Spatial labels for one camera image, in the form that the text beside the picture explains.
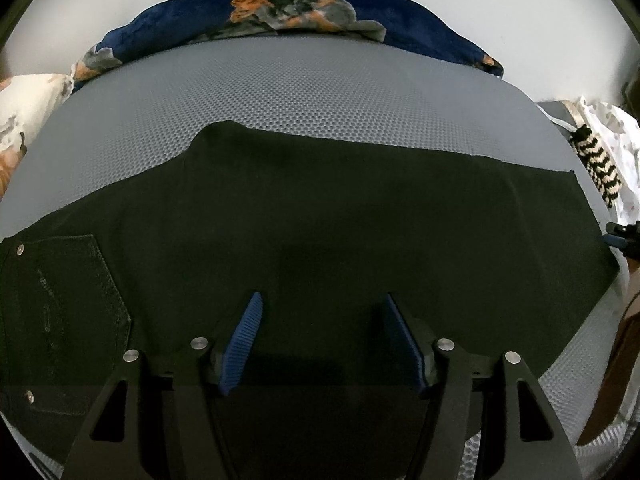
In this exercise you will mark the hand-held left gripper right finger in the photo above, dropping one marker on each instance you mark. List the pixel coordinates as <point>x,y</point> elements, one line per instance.
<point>405,340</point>

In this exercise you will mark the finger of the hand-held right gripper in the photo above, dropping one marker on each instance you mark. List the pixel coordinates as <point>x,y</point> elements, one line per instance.
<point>620,242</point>
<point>625,229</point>

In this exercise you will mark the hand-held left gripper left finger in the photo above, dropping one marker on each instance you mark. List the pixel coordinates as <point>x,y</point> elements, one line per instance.
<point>242,345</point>

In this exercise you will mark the black pants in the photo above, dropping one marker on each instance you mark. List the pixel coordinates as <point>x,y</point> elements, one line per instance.
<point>320,220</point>

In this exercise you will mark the black cream striped knit cloth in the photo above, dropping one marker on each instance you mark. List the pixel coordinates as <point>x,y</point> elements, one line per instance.
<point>597,165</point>

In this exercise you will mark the white dotted cloth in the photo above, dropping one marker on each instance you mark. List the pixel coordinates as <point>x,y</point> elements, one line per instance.
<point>625,130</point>

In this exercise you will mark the grey mattress with white piping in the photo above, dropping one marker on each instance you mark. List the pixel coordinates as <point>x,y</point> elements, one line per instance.
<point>555,112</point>

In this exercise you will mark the grey mesh mat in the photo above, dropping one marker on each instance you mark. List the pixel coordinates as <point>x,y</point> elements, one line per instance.
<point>310,90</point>

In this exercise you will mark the blue floral blanket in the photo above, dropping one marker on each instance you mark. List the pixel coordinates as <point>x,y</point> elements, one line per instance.
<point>425,25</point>

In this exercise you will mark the white floral cloth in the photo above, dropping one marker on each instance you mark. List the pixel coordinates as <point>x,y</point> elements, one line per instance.
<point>30,95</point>

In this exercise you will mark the brown wooden bed frame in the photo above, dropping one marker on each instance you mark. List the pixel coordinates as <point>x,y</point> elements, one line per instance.
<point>615,370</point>

